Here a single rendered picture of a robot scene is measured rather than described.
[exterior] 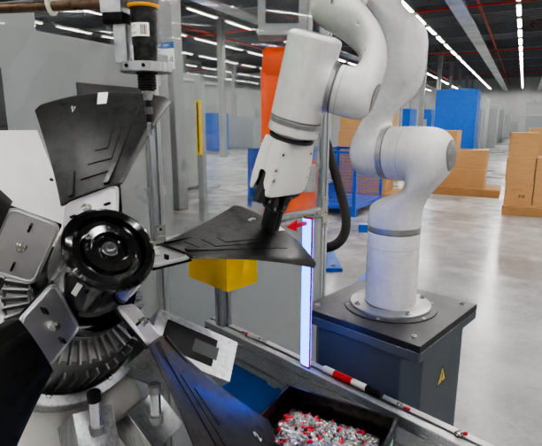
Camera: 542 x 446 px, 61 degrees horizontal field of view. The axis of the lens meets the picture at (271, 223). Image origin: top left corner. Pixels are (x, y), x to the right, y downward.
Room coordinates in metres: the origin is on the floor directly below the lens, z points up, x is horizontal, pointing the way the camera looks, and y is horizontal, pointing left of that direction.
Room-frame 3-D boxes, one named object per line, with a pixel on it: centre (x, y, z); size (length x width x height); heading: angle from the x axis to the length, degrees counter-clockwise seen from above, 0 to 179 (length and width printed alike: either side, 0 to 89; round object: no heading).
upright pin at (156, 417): (0.63, 0.17, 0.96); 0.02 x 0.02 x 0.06
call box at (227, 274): (1.14, 0.12, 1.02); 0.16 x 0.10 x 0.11; 45
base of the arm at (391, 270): (1.06, -0.29, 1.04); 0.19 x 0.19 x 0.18
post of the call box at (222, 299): (1.13, 0.12, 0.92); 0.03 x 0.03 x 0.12; 45
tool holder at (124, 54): (0.67, 0.18, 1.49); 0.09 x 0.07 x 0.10; 80
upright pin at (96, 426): (0.57, 0.24, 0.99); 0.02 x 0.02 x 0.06
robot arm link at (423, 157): (1.04, -0.31, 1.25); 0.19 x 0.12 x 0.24; 52
